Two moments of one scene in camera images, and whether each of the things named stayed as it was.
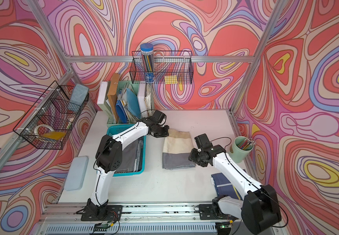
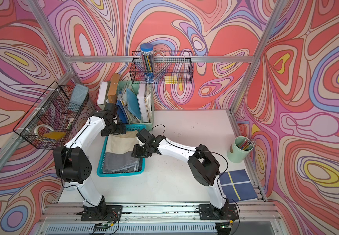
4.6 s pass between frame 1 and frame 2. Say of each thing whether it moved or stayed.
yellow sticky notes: stayed
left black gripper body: moved
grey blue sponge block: stayed
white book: stayed
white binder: stayed
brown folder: stayed
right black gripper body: moved
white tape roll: stayed
